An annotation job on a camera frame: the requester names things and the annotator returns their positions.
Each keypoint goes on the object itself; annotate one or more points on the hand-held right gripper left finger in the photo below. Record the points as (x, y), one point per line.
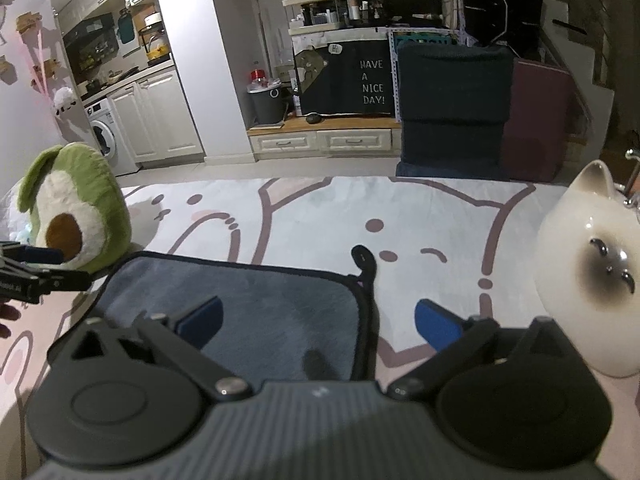
(202, 321)

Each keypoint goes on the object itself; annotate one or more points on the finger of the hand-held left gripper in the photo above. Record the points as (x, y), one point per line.
(44, 255)
(65, 281)

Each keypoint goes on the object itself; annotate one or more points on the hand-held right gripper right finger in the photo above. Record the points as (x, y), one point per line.
(436, 329)

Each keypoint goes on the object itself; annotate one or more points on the grey towel with black trim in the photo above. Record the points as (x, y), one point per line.
(280, 310)

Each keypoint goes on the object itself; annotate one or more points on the person's left hand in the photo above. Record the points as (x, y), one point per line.
(7, 314)

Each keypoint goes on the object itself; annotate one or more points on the green avocado plush toy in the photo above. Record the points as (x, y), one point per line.
(100, 195)

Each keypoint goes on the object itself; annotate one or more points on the white washing machine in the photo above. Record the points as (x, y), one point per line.
(107, 135)

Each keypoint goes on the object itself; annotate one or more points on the cat print blanket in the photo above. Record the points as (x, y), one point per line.
(310, 220)

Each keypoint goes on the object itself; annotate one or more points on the white cat face plush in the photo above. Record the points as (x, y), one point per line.
(570, 260)

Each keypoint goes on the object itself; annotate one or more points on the small white plush figure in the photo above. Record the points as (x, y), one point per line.
(66, 100)

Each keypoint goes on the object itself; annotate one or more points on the white kitchen base cabinets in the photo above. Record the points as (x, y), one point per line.
(160, 110)

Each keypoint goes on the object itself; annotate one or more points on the white drawer platform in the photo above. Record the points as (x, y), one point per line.
(325, 141)

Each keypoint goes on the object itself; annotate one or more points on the dark blue folding floor chair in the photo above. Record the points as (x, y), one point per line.
(452, 110)

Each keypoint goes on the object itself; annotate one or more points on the grey trash bin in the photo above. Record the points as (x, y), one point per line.
(266, 106)

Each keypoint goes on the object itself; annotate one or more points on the small black round object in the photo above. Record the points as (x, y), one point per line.
(314, 118)

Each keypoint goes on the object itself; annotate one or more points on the maroon cushion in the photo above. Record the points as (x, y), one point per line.
(540, 120)

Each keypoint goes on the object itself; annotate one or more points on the glass jug with yellow contents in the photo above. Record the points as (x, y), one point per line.
(156, 47)

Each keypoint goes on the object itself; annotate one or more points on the chrome metal fixture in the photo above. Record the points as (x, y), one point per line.
(632, 185)

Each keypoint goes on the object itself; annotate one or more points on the black printed cloth cover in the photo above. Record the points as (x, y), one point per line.
(345, 80)

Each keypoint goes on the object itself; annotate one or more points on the white storage shelf rack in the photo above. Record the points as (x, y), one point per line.
(315, 12)

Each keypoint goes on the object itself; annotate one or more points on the wooden staircase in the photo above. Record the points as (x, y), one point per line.
(595, 25)

